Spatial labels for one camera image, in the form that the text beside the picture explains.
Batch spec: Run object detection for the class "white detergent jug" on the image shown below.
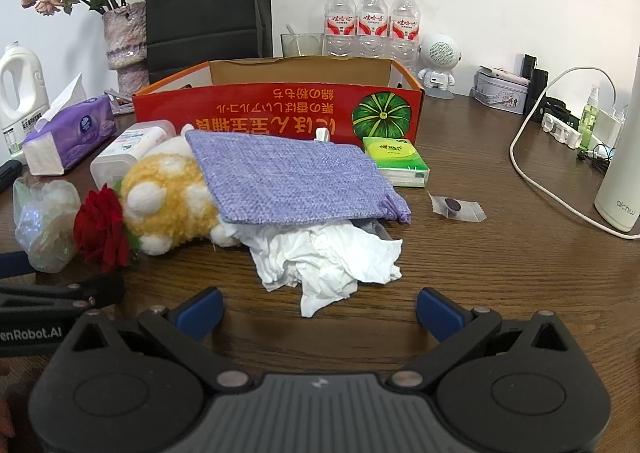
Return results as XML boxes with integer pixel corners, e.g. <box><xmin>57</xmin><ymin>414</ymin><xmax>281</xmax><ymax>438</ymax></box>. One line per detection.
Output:
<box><xmin>0</xmin><ymin>42</ymin><xmax>51</xmax><ymax>164</ymax></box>

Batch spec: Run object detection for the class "textured purple vase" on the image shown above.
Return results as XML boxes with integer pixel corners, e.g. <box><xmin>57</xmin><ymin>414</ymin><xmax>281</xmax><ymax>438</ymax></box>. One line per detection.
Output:
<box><xmin>102</xmin><ymin>1</ymin><xmax>150</xmax><ymax>94</ymax></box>

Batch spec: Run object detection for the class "white robot speaker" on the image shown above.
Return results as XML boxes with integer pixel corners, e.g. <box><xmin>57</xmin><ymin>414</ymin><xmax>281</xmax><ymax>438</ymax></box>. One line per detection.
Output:
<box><xmin>416</xmin><ymin>33</ymin><xmax>465</xmax><ymax>96</ymax></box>

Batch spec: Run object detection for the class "green tissue packet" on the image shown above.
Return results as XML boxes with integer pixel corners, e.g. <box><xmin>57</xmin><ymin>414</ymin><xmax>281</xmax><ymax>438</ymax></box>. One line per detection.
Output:
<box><xmin>361</xmin><ymin>136</ymin><xmax>431</xmax><ymax>186</ymax></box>

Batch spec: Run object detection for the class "white charger block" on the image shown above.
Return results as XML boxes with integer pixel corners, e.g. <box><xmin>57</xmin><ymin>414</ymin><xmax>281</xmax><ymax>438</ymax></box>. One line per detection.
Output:
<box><xmin>595</xmin><ymin>105</ymin><xmax>628</xmax><ymax>154</ymax></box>

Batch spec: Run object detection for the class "black paper bag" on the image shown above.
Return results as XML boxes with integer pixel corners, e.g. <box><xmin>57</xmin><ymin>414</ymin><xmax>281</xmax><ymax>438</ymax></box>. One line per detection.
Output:
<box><xmin>145</xmin><ymin>0</ymin><xmax>273</xmax><ymax>86</ymax></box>

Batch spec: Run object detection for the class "red cardboard box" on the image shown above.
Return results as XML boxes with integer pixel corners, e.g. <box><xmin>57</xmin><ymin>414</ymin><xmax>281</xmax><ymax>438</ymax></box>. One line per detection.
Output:
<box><xmin>132</xmin><ymin>58</ymin><xmax>426</xmax><ymax>151</ymax></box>

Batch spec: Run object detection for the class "red artificial rose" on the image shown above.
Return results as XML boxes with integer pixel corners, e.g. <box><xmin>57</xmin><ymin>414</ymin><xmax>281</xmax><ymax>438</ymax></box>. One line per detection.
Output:
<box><xmin>73</xmin><ymin>184</ymin><xmax>141</xmax><ymax>274</ymax></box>

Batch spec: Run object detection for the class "white wet wipes canister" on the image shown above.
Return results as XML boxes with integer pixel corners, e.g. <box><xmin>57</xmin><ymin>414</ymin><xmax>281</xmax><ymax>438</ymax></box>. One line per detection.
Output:
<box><xmin>90</xmin><ymin>120</ymin><xmax>177</xmax><ymax>186</ymax></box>

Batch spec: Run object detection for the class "printed tin box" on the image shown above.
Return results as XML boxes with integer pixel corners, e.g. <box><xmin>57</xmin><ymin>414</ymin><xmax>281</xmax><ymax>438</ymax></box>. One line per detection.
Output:
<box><xmin>471</xmin><ymin>65</ymin><xmax>530</xmax><ymax>114</ymax></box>

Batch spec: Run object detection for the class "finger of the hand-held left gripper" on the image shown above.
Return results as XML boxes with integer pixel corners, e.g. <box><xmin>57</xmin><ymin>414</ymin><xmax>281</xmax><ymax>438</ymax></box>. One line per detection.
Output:
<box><xmin>0</xmin><ymin>273</ymin><xmax>126</xmax><ymax>310</ymax></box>
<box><xmin>0</xmin><ymin>250</ymin><xmax>38</xmax><ymax>280</ymax></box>

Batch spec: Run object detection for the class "clear plastic bag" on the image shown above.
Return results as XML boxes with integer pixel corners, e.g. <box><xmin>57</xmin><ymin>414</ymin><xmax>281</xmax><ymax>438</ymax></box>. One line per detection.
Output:
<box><xmin>12</xmin><ymin>177</ymin><xmax>83</xmax><ymax>274</ymax></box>

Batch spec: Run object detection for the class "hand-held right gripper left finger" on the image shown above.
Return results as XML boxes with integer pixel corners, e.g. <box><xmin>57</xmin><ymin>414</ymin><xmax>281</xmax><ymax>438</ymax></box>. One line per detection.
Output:
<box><xmin>70</xmin><ymin>287</ymin><xmax>248</xmax><ymax>394</ymax></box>

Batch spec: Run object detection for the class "clear glass cup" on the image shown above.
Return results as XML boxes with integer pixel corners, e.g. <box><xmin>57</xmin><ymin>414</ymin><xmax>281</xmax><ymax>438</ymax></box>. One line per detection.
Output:
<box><xmin>280</xmin><ymin>33</ymin><xmax>326</xmax><ymax>58</ymax></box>

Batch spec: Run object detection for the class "white cable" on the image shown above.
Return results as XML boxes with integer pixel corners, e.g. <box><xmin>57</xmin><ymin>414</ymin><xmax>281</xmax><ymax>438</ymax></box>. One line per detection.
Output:
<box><xmin>510</xmin><ymin>65</ymin><xmax>640</xmax><ymax>239</ymax></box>

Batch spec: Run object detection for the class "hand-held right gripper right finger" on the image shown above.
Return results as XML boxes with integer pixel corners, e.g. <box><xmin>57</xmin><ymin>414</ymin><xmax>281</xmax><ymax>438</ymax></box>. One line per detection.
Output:
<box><xmin>389</xmin><ymin>287</ymin><xmax>568</xmax><ymax>391</ymax></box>

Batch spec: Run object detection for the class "yellow spotted plush toy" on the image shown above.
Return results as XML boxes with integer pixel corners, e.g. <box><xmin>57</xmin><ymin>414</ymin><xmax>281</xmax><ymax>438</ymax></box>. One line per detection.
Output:
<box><xmin>120</xmin><ymin>124</ymin><xmax>241</xmax><ymax>256</ymax></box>

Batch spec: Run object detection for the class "white thermos bottle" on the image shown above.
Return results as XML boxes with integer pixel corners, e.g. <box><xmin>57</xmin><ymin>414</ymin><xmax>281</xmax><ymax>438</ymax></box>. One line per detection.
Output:
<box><xmin>594</xmin><ymin>43</ymin><xmax>640</xmax><ymax>233</ymax></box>

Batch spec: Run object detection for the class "purple tissue pack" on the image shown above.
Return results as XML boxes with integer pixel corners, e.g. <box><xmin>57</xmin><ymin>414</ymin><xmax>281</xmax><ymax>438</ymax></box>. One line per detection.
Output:
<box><xmin>22</xmin><ymin>73</ymin><xmax>118</xmax><ymax>177</ymax></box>

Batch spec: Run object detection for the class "purple woven pouch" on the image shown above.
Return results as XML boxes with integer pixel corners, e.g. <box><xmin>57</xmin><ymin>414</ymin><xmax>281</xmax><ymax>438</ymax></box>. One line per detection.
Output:
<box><xmin>185</xmin><ymin>129</ymin><xmax>413</xmax><ymax>226</ymax></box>

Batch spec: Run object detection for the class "purple cord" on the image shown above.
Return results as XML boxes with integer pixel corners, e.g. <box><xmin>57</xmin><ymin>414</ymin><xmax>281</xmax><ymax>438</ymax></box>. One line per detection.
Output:
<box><xmin>106</xmin><ymin>89</ymin><xmax>136</xmax><ymax>114</ymax></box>

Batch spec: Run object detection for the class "clear plum candy packet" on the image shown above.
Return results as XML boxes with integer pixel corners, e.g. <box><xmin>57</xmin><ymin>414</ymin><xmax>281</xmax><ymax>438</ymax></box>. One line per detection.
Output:
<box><xmin>427</xmin><ymin>192</ymin><xmax>487</xmax><ymax>224</ymax></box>

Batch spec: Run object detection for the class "green spray bottle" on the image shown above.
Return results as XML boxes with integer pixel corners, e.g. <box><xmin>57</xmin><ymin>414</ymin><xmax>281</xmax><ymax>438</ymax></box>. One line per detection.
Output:
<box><xmin>579</xmin><ymin>85</ymin><xmax>601</xmax><ymax>151</ymax></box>

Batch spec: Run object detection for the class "person's left hand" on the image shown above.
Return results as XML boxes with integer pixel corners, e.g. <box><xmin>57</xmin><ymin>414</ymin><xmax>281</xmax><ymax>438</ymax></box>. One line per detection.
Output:
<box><xmin>0</xmin><ymin>362</ymin><xmax>17</xmax><ymax>440</ymax></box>

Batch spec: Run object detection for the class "white tissue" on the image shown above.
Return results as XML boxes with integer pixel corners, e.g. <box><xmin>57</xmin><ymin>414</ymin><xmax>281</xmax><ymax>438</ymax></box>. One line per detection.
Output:
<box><xmin>222</xmin><ymin>220</ymin><xmax>403</xmax><ymax>319</ymax></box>

